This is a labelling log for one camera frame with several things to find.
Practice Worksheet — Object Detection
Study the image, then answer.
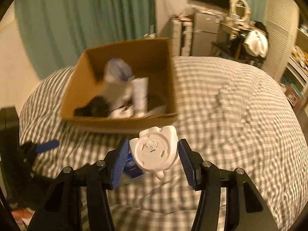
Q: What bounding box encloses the white plastic cartoon figure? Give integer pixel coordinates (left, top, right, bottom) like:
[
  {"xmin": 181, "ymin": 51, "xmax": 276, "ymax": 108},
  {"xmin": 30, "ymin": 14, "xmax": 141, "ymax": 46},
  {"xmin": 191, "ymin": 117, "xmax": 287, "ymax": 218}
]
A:
[{"xmin": 130, "ymin": 125, "xmax": 179, "ymax": 181}]

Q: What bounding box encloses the grey checkered bed duvet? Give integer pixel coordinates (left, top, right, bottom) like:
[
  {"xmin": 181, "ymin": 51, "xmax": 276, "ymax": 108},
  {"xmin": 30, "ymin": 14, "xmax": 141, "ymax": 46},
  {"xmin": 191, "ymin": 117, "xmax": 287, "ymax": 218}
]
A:
[{"xmin": 20, "ymin": 57, "xmax": 307, "ymax": 230}]

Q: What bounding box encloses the brown cardboard box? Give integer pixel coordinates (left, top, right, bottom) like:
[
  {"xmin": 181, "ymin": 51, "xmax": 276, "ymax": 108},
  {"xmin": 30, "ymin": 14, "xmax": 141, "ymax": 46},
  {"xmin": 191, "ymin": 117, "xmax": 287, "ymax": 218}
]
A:
[{"xmin": 60, "ymin": 38, "xmax": 177, "ymax": 134}]

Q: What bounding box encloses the green window curtain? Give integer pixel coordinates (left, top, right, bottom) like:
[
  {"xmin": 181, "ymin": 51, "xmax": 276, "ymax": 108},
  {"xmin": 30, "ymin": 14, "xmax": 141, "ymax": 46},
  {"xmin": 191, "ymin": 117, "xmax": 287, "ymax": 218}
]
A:
[{"xmin": 15, "ymin": 0, "xmax": 156, "ymax": 79}]

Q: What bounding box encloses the white open wardrobe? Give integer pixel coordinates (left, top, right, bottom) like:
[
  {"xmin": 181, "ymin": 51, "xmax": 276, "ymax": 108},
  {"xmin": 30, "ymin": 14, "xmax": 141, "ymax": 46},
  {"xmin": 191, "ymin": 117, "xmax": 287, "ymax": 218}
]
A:
[{"xmin": 262, "ymin": 0, "xmax": 300, "ymax": 82}]

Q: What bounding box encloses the wooden chair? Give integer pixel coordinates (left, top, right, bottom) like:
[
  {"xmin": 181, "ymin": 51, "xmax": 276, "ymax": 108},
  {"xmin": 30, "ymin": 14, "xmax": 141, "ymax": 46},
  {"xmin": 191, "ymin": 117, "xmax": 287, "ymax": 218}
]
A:
[{"xmin": 209, "ymin": 31, "xmax": 265, "ymax": 66}]

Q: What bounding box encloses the white towel on chair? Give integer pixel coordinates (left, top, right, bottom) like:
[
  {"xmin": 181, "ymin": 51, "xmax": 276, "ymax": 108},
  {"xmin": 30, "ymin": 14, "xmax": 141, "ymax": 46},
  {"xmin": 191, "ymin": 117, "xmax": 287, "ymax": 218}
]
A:
[{"xmin": 243, "ymin": 30, "xmax": 268, "ymax": 58}]

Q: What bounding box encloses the white hard suitcase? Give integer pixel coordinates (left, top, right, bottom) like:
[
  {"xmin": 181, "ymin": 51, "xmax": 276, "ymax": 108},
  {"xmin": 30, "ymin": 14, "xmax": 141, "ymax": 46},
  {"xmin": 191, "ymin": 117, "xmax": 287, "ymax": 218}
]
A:
[{"xmin": 170, "ymin": 17, "xmax": 193, "ymax": 56}]

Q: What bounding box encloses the silver mini fridge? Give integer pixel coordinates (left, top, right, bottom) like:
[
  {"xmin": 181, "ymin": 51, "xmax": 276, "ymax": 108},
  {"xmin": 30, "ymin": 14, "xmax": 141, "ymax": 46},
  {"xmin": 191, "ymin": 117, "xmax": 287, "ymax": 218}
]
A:
[{"xmin": 191, "ymin": 13, "xmax": 220, "ymax": 56}]

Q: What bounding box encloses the wooden dressing table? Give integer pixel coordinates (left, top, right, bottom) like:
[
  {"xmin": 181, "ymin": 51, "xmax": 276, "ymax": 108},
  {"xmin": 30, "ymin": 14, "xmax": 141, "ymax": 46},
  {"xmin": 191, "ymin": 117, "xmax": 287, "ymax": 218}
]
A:
[{"xmin": 217, "ymin": 22, "xmax": 251, "ymax": 43}]

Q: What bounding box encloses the white oval vanity mirror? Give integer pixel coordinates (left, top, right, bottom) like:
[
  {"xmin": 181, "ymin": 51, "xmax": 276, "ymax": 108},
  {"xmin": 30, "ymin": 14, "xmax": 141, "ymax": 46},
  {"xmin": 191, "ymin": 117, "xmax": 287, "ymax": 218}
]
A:
[{"xmin": 230, "ymin": 0, "xmax": 251, "ymax": 22}]

